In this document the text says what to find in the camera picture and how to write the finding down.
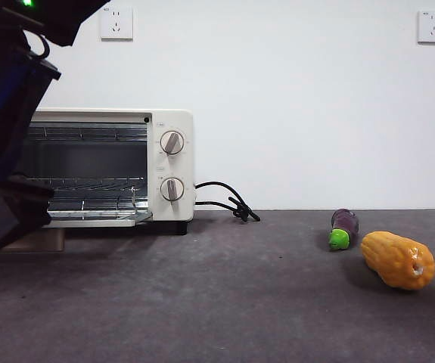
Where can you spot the cream toaster oven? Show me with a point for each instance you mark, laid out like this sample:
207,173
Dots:
171,166

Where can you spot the purple toy eggplant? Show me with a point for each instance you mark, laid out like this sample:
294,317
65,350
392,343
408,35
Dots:
346,223

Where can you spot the white wall socket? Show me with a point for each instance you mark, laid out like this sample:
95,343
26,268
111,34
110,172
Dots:
118,24
432,27

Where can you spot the yellow toy corn cob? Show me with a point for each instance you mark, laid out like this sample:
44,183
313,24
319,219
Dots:
391,259

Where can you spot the cream oven knob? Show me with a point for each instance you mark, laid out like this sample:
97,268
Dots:
172,143
172,189

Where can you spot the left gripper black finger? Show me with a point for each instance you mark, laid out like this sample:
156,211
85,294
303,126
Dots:
9,219

